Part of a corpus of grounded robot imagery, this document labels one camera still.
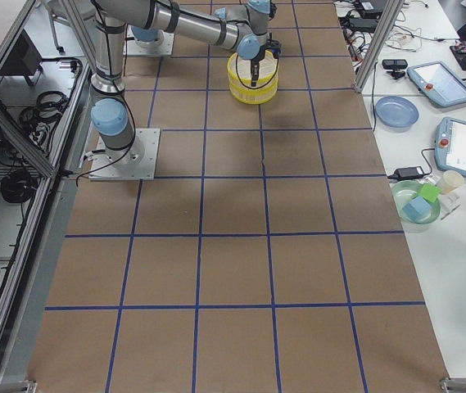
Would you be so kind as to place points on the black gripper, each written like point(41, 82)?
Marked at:
point(254, 65)

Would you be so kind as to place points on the yellow steamer layer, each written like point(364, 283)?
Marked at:
point(239, 69)
point(253, 96)

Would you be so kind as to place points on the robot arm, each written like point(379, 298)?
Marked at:
point(242, 29)
point(147, 40)

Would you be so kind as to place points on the black power brick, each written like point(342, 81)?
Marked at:
point(362, 24)

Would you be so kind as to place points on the black webcam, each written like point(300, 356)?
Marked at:
point(395, 67)

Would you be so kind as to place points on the blue plate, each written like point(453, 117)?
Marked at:
point(396, 112)

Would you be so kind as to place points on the teach pendant far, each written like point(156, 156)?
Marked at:
point(439, 83)

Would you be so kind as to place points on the black power adapter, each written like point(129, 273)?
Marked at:
point(407, 173)

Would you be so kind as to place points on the green plate with blocks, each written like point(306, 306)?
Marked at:
point(405, 191)

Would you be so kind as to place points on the green cube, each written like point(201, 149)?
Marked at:
point(429, 192)

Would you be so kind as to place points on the blue cube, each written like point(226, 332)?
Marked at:
point(417, 209)

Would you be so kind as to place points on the paper cup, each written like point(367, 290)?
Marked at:
point(449, 181)

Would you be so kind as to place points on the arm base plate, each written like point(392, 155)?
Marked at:
point(130, 49)
point(138, 163)

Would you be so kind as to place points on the aluminium frame post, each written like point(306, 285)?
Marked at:
point(385, 24)

